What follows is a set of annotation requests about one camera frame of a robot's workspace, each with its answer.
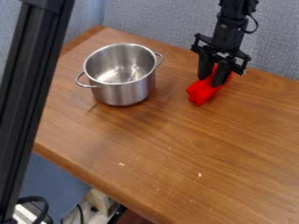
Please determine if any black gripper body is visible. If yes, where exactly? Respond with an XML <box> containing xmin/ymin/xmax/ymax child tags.
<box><xmin>191</xmin><ymin>18</ymin><xmax>251</xmax><ymax>75</ymax></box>

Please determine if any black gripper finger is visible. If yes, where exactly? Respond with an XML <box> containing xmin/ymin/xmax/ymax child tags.
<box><xmin>211</xmin><ymin>60</ymin><xmax>232</xmax><ymax>88</ymax></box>
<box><xmin>198</xmin><ymin>53</ymin><xmax>215</xmax><ymax>81</ymax></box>

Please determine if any red plastic block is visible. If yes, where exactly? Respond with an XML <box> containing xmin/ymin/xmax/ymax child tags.
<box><xmin>187</xmin><ymin>65</ymin><xmax>224</xmax><ymax>106</ymax></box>

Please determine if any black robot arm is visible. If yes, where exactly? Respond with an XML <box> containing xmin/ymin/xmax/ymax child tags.
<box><xmin>191</xmin><ymin>0</ymin><xmax>259</xmax><ymax>88</ymax></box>

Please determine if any stainless steel pot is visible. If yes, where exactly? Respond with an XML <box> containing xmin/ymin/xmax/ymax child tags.
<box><xmin>75</xmin><ymin>43</ymin><xmax>164</xmax><ymax>106</ymax></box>

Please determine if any white clutter under table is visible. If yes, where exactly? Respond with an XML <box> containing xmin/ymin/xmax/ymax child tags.
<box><xmin>60</xmin><ymin>188</ymin><xmax>127</xmax><ymax>224</ymax></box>

